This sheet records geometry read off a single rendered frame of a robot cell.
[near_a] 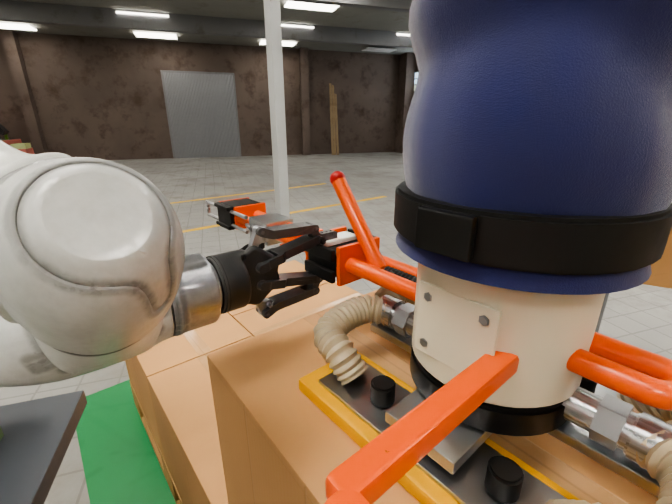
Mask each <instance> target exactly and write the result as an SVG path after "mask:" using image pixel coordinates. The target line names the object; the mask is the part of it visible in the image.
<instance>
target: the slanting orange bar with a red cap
mask: <svg viewBox="0 0 672 504"><path fill-rule="evenodd" d="M330 182H331V184H332V185H333V187H334V190H335V192H336V194H337V196H338V198H339V200H340V203H341V205H342V207H343V209H344V211H345V214H346V216H347V218H348V220H349V222H350V224H351V227H352V229H353V231H354V233H355V235H356V238H357V240H358V242H359V244H360V246H361V249H362V251H363V253H364V255H365V257H366V259H367V262H368V264H370V265H373V266H375V267H378V268H380V269H382V268H383V267H385V266H386V264H385V261H384V259H383V257H382V255H381V253H380V251H379V249H378V246H377V244H376V242H375V240H374V238H373V236H372V234H371V231H370V229H369V227H368V225H367V223H366V221H365V219H364V216H363V214H362V212H361V210H360V208H359V206H358V204H357V202H356V199H355V197H354V195H353V193H352V191H351V189H350V187H349V184H348V182H347V180H346V178H345V175H344V173H343V172H341V171H334V172H333V173H332V174H331V175H330Z"/></svg>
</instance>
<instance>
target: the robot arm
mask: <svg viewBox="0 0 672 504"><path fill-rule="evenodd" d="M249 229H250V232H252V235H251V238H250V241H249V244H246V245H244V246H243V247H242V248H241V249H239V250H234V251H229V252H224V253H220V254H215V255H211V256H207V257H206V258H205V257H204V256H203V255H201V254H200V253H193V254H188V255H185V242H184V235H183V232H182V228H181V224H180V221H179V219H178V216H177V214H176V212H175V210H174V208H173V207H172V205H171V204H170V202H169V201H168V199H167V198H166V197H165V195H164V194H163V193H162V192H161V191H160V190H159V189H158V188H157V187H156V186H155V185H154V184H153V183H152V182H151V181H150V180H148V179H147V178H145V177H144V176H143V175H141V174H140V173H138V172H136V171H134V170H133V169H131V168H128V167H126V166H124V165H121V164H118V163H115V162H112V161H108V160H104V159H99V158H91V157H71V156H69V155H67V154H63V153H56V152H50V153H41V154H28V153H25V152H22V151H20V150H18V149H16V148H14V147H12V146H10V145H8V144H7V143H5V142H3V141H1V140H0V386H1V387H18V386H31V385H39V384H46V383H53V382H59V381H63V380H67V379H71V378H74V377H78V376H81V375H84V374H88V373H91V372H94V371H97V370H100V369H103V368H106V367H109V366H112V365H114V364H117V363H120V362H123V361H125V360H128V359H130V358H133V357H135V356H137V355H140V354H142V353H144V352H146V351H148V350H149V349H151V348H152V347H154V346H155V345H157V344H159V343H160V342H162V341H164V340H167V339H169V338H171V337H174V336H180V335H182V334H183V333H186V332H189V331H192V330H195V329H198V328H200V327H203V326H206V325H209V324H212V323H215V322H216V321H217V320H218V319H219V317H220V314H224V313H227V312H230V311H233V310H237V309H240V308H243V307H245V306H247V305H248V304H252V305H255V306H256V311H257V312H258V313H259V314H260V315H262V316H263V317H264V318H265V319H268V318H270V317H271V316H272V315H273V314H275V313H276V312H277V311H278V310H281V309H283V308H285V307H288V306H290V305H293V304H295V303H298V302H300V301H303V300H305V299H307V298H310V297H312V296H315V295H317V294H319V292H320V288H319V284H320V283H321V282H322V281H323V279H321V278H319V277H317V276H316V275H313V274H311V273H309V272H308V271H302V272H289V273H278V267H279V265H281V264H283V263H285V262H286V260H287V259H289V258H291V257H293V256H295V255H297V254H300V253H302V252H304V251H306V250H308V249H310V248H312V247H314V246H316V245H318V244H321V245H323V246H326V247H329V246H333V245H337V244H341V243H345V242H348V241H352V240H356V239H357V238H356V235H355V234H354V233H351V232H348V231H343V232H339V233H338V232H336V231H334V230H330V229H328V230H323V231H319V226H318V225H316V224H313V223H311V222H307V221H306V222H298V223H291V224H283V225H276V226H268V227H264V226H260V225H256V224H252V225H251V226H250V228H249ZM300 235H303V236H300ZM294 236H300V237H298V238H296V239H294V240H292V241H289V242H287V243H285V244H283V245H280V246H278V247H276V248H270V249H267V250H263V249H261V248H259V245H260V244H261V243H265V242H268V241H269V239H281V238H287V237H294ZM297 285H299V286H297ZM287 286H297V287H294V288H291V289H289V290H286V291H283V292H281V293H278V294H276V295H273V296H270V297H268V298H266V296H267V295H268V294H269V293H270V292H271V291H272V290H273V289H282V288H286V287H287Z"/></svg>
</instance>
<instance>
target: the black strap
mask: <svg viewBox="0 0 672 504"><path fill-rule="evenodd" d="M394 226H395V228H396V230H397V231H398V232H399V233H400V234H401V235H402V236H403V237H404V238H406V239H407V240H409V241H410V242H412V243H414V245H415V247H417V248H421V249H424V250H427V251H430V252H433V253H437V254H440V255H443V256H446V257H450V258H453V259H456V260H459V261H462V262H466V263H467V262H470V263H474V264H479V265H484V266H488V267H494V268H501V269H507V270H513V271H522V272H531V273H540V274H555V275H604V274H617V273H623V272H629V271H634V270H637V269H640V268H643V267H647V266H648V265H651V264H654V263H655V262H657V261H658V260H660V259H661V257H662V255H663V253H664V250H665V247H666V244H667V241H668V238H669V235H670V231H671V228H672V203H671V204H670V206H669V207H668V208H667V209H666V210H662V211H658V212H654V213H649V214H645V215H635V216H564V215H542V214H531V213H520V212H511V211H502V210H492V209H482V208H474V207H468V206H462V205H456V204H451V203H447V202H443V201H439V200H434V199H430V198H426V197H423V196H420V195H417V194H415V193H414V192H412V191H411V190H410V189H409V188H408V187H407V186H406V182H405V181H403V182H401V183H400V184H399V185H398V186H397V187H396V190H395V208H394Z"/></svg>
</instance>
